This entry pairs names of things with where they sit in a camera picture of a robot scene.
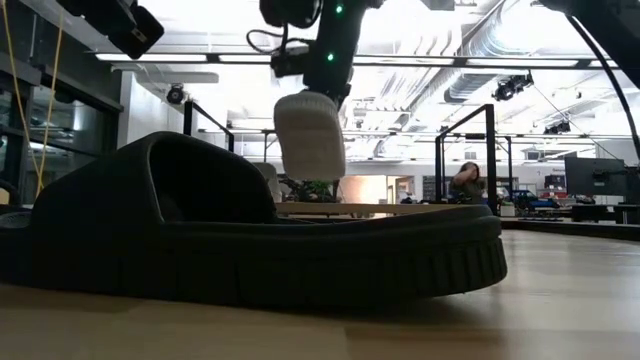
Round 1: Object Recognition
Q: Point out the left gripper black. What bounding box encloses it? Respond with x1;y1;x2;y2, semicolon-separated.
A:
303;42;357;109

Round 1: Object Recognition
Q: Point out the black rubber slide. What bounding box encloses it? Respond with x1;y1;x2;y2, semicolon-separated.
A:
0;130;509;309

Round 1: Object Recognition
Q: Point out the black-framed wooden shelf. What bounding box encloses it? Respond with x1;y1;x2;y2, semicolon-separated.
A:
182;99;498;221

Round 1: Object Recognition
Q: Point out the overhead light bar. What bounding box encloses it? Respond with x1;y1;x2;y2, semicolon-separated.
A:
94;51;621;70

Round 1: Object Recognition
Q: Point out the green background plant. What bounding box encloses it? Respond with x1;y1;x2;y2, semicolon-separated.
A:
279;177;339;204

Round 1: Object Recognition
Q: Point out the black ceiling spotlight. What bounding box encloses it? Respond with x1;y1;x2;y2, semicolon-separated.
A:
166;83;187;106

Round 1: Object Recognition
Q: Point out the person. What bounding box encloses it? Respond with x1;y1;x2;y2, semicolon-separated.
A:
448;160;488;205

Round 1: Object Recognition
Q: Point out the blue background object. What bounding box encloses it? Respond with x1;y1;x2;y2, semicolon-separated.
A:
512;188;560;211

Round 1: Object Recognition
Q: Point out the black computer monitor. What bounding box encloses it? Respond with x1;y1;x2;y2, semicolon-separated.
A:
564;156;627;199

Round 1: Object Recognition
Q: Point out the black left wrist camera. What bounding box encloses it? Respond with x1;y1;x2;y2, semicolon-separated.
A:
269;45;312;79

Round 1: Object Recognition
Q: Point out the yellow cable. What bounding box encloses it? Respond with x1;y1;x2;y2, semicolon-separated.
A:
0;0;65;199

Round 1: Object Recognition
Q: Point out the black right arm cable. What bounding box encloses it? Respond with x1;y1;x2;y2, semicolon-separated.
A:
563;13;640;161

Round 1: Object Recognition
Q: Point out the black metal table frame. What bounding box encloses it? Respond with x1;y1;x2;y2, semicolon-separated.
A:
499;215;640;242

